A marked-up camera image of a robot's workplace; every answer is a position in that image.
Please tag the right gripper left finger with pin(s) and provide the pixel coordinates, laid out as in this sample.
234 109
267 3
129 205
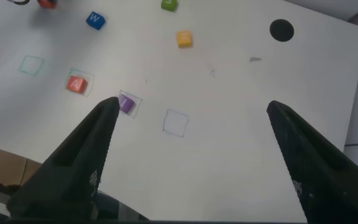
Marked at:
79 161

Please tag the yellow letter block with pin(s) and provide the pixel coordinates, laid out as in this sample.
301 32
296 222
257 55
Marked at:
184 39

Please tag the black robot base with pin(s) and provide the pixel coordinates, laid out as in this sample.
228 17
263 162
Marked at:
117 211

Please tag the purple letter I block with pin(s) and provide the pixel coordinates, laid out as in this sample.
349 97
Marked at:
126 103

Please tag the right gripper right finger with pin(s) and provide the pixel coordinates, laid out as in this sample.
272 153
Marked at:
322 168

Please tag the orange letter R block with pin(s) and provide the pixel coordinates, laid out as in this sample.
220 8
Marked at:
47 3

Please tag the orange letter A block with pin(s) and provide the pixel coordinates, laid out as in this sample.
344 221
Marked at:
76 84

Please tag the green letter S block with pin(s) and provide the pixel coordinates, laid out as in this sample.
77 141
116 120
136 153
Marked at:
169 4

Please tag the blue letter W block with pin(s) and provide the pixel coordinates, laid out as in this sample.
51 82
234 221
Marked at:
95 20

